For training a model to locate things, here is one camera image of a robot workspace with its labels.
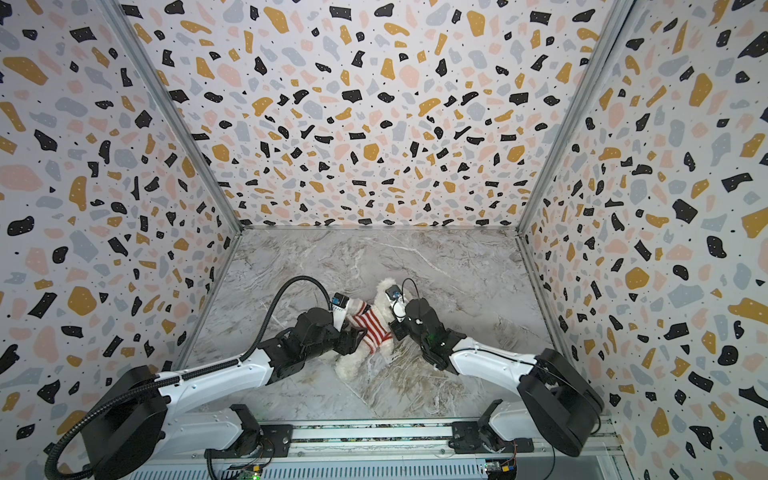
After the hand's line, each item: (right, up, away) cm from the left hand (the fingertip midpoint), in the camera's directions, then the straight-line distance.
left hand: (363, 323), depth 82 cm
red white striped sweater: (+1, 0, +3) cm, 3 cm away
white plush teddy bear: (-2, -12, +1) cm, 12 cm away
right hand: (+8, +6, +2) cm, 10 cm away
